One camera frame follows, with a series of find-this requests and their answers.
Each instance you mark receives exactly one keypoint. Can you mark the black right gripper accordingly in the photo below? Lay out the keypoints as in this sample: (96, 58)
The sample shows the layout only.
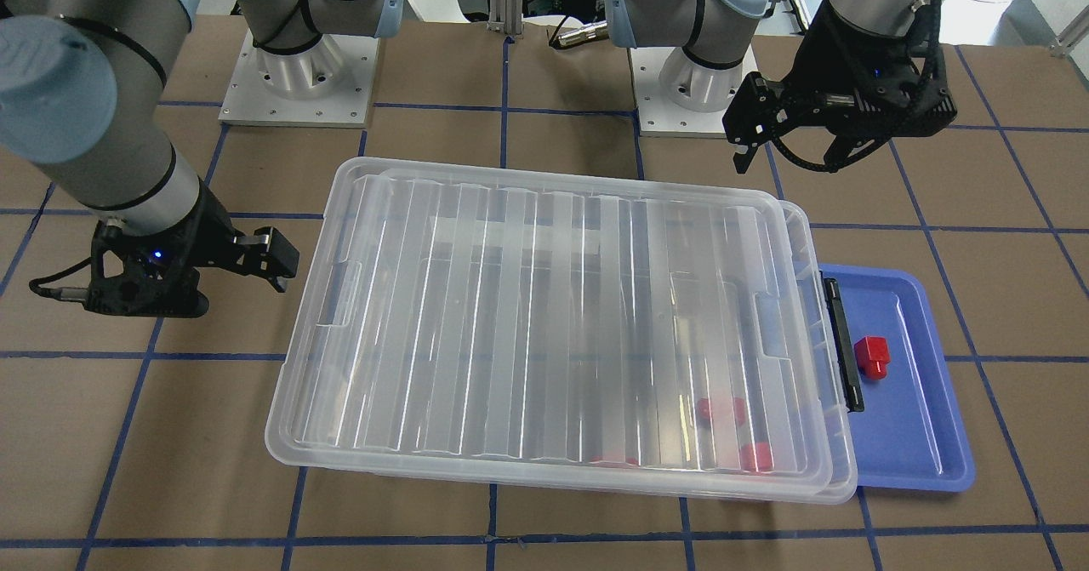
(207, 232)

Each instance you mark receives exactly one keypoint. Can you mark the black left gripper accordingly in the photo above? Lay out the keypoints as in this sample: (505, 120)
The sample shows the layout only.
(823, 54)

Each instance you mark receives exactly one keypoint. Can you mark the red block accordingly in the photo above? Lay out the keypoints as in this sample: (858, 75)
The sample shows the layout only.
(872, 357)
(629, 463)
(756, 457)
(731, 413)

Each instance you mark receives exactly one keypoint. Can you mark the clear plastic box lid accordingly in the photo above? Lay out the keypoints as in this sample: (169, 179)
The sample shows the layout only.
(544, 316)

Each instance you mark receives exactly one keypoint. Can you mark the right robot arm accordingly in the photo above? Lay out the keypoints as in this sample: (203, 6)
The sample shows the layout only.
(81, 79)

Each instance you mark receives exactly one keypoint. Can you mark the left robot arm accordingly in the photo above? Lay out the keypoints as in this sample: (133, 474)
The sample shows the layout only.
(716, 34)

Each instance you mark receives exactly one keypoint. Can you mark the clear plastic storage box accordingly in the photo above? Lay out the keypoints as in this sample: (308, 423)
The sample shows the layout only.
(838, 435)

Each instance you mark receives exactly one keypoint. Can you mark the blue plastic tray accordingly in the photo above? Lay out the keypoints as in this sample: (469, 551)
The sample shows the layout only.
(911, 434)

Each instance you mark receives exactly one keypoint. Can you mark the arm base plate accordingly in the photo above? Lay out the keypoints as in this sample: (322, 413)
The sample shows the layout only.
(328, 86)
(676, 98)

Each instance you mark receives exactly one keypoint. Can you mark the black box latch handle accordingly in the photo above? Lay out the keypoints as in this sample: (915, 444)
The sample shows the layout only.
(843, 346)

